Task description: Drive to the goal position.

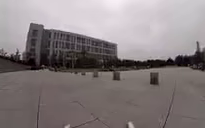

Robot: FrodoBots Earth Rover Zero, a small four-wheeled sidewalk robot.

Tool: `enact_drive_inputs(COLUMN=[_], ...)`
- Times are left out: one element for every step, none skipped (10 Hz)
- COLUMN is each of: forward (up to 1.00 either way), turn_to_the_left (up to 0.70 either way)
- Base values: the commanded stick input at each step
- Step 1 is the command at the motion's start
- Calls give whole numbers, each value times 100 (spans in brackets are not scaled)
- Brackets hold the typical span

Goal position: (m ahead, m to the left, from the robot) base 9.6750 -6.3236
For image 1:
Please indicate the grey paved plaza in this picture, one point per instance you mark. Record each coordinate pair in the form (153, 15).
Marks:
(100, 100)

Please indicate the large grey building with tower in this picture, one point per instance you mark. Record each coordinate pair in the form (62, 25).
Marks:
(63, 45)

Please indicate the row of dark trees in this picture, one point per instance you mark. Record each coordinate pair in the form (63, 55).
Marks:
(146, 62)

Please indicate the row of stone bollards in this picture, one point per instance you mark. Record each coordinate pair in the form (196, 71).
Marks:
(154, 78)

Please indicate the robot's own part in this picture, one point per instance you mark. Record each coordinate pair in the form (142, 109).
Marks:
(67, 126)
(130, 125)

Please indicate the wide grey stone steps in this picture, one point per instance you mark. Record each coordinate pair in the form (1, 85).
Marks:
(3, 65)

